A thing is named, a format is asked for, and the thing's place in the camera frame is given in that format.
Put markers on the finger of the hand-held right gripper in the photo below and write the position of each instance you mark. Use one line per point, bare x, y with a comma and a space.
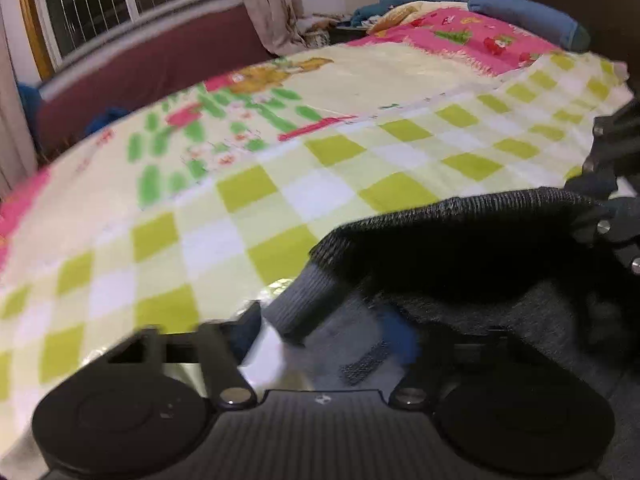
622, 145
620, 225

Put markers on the beige curtain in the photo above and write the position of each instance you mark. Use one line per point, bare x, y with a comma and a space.
270, 5
12, 125

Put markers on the blue blanket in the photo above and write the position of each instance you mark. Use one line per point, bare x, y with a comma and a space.
370, 12

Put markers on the cluttered bedside table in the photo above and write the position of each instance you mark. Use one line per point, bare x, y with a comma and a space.
325, 27

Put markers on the blue pillow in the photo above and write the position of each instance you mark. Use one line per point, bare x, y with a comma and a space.
530, 12

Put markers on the green checked blanket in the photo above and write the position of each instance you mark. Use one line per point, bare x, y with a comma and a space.
325, 190

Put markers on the blue fabric item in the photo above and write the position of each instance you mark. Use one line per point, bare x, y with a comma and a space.
107, 120
30, 105

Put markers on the pink cartoon printed bedsheet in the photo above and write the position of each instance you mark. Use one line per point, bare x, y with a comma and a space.
350, 75

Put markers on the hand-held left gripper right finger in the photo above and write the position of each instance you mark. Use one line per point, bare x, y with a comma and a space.
400, 342

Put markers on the yellow printed cloth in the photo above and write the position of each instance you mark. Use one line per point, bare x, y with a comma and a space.
400, 15

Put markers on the dark grey knit pants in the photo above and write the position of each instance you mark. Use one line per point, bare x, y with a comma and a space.
475, 240

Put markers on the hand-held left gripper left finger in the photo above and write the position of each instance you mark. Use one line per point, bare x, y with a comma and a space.
244, 332

